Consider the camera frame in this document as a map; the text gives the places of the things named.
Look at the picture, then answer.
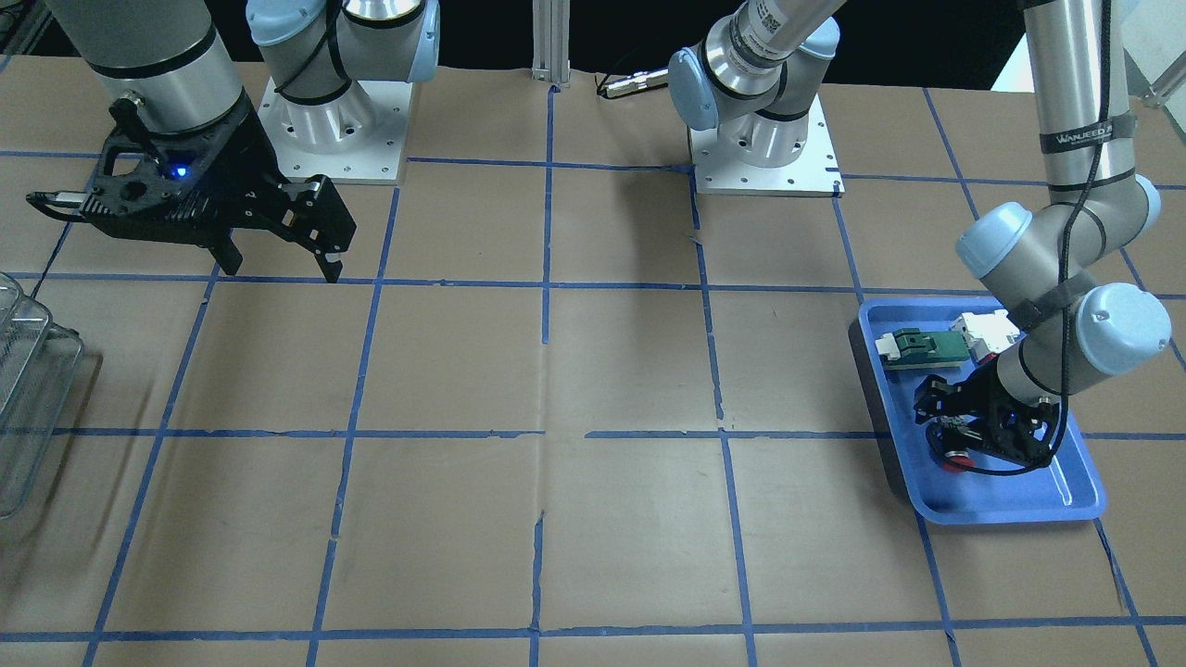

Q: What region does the red emergency stop button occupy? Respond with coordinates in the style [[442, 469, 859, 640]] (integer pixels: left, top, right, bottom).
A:
[[927, 425, 976, 474]]

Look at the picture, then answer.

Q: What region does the blue plastic tray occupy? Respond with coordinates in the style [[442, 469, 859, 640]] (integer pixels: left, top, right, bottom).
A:
[[857, 296, 1108, 526]]

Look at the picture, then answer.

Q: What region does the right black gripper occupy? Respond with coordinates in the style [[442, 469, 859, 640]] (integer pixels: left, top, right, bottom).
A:
[[26, 93, 357, 282]]

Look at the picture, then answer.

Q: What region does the wire mesh shelf basket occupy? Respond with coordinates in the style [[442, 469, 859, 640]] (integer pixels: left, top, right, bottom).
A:
[[1, 274, 84, 520]]

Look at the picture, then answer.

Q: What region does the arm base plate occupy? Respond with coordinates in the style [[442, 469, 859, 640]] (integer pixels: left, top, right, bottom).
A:
[[259, 80, 416, 186], [688, 96, 846, 197]]

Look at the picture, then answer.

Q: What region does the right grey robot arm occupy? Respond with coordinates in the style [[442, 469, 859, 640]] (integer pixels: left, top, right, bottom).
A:
[[26, 1, 441, 282]]

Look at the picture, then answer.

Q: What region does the white circuit breaker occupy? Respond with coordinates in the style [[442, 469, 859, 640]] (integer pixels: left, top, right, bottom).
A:
[[950, 309, 1022, 366]]

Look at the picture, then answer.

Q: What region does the green terminal block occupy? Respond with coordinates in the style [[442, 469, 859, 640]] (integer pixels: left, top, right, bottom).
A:
[[874, 328, 971, 369]]

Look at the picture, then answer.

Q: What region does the aluminium frame post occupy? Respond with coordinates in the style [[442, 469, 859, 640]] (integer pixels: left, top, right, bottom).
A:
[[531, 0, 570, 88]]

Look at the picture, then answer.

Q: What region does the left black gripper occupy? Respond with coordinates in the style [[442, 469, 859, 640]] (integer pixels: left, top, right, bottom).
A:
[[914, 362, 1063, 468]]

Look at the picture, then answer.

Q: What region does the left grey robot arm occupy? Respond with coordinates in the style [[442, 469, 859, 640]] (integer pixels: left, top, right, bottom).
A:
[[668, 1, 1172, 476]]

